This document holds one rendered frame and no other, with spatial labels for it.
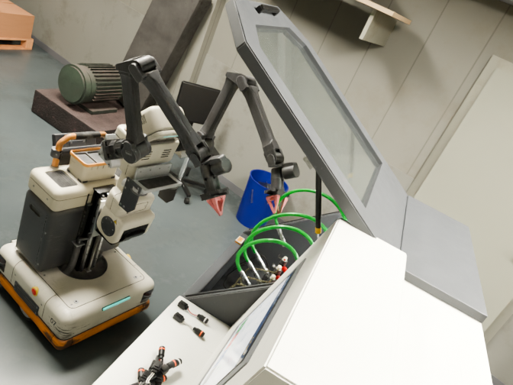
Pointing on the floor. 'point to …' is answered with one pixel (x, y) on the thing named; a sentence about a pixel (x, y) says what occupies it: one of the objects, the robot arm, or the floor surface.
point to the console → (331, 316)
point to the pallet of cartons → (15, 26)
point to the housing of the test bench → (440, 303)
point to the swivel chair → (196, 98)
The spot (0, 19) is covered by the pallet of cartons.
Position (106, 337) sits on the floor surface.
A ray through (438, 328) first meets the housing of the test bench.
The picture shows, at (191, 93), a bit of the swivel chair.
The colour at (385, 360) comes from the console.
